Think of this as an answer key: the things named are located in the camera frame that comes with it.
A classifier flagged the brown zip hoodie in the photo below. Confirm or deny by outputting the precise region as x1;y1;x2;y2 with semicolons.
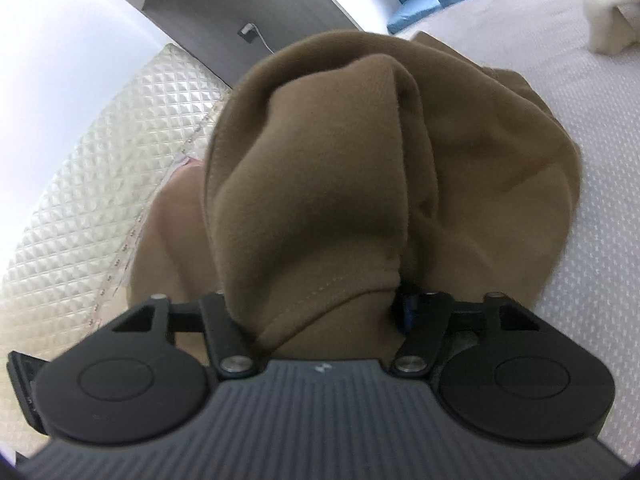
128;32;582;362

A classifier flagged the cream quilted headboard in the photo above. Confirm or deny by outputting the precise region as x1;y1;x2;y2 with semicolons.
1;44;230;328

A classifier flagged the blue covered chair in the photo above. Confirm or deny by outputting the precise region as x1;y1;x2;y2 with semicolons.
386;0;444;35

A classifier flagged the white cream garment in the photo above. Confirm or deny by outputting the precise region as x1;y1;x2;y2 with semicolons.
582;0;639;56

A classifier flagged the wall charger with cable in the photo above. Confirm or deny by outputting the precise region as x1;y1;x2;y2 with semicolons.
238;23;274;54

